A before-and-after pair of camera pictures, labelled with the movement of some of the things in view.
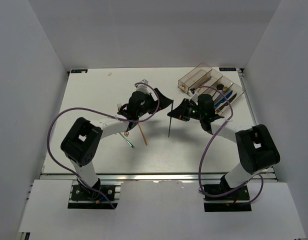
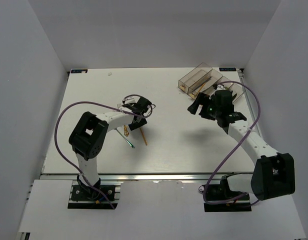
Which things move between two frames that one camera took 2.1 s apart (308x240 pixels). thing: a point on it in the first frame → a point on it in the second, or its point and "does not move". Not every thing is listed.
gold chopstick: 142,135 does not move
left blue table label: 79,71 does not move
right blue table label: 227,69 does not move
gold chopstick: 205,80 → 202,87
